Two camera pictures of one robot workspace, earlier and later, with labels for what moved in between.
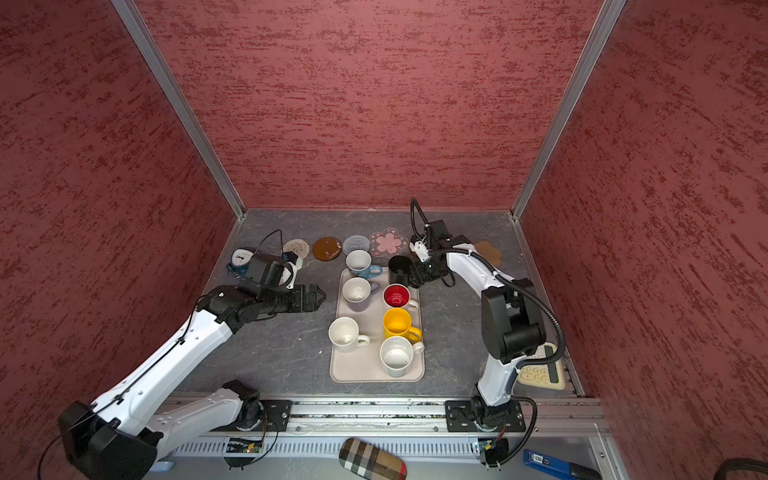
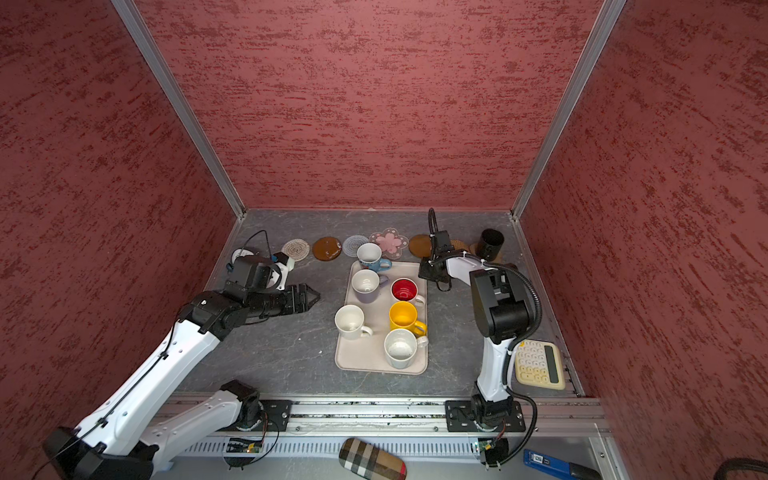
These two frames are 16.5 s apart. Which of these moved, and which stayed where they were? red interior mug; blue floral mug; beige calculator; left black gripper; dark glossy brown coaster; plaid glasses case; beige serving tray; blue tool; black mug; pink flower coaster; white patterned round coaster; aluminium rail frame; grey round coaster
Moved: black mug; beige serving tray; blue floral mug; red interior mug
Stayed: beige calculator; white patterned round coaster; pink flower coaster; plaid glasses case; blue tool; aluminium rail frame; left black gripper; dark glossy brown coaster; grey round coaster
